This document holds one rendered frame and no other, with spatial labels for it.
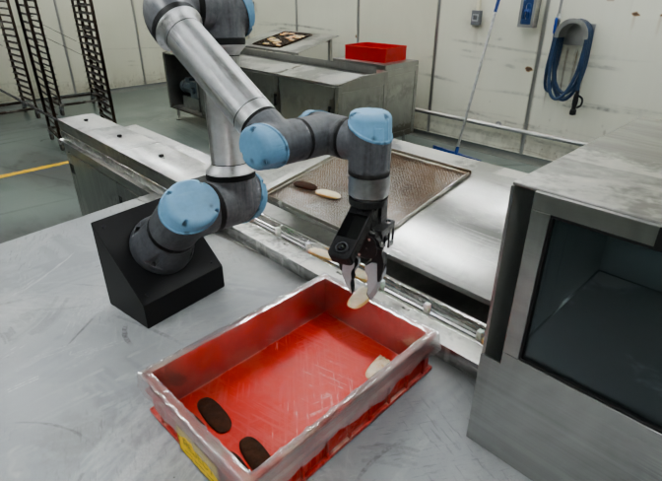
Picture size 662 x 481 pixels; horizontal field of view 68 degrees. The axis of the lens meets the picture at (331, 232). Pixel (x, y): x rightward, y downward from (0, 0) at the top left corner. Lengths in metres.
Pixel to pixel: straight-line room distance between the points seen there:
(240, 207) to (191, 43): 0.39
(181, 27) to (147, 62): 7.96
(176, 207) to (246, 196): 0.18
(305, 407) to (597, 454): 0.48
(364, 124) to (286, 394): 0.53
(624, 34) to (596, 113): 0.64
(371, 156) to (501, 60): 4.35
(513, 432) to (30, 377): 0.94
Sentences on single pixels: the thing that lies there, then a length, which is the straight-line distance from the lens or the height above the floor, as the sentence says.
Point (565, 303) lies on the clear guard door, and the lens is 0.73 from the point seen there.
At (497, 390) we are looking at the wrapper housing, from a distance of 0.87.
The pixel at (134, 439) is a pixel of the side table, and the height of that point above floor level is 0.82.
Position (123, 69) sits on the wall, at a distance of 8.79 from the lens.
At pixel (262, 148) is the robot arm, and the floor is 1.31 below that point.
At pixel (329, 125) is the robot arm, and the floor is 1.32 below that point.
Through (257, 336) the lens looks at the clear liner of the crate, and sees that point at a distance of 1.08.
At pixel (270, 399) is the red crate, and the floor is 0.82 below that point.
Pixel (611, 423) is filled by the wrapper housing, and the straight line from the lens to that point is 0.80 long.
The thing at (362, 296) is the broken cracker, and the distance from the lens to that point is 0.99.
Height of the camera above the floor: 1.54
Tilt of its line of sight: 27 degrees down
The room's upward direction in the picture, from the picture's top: straight up
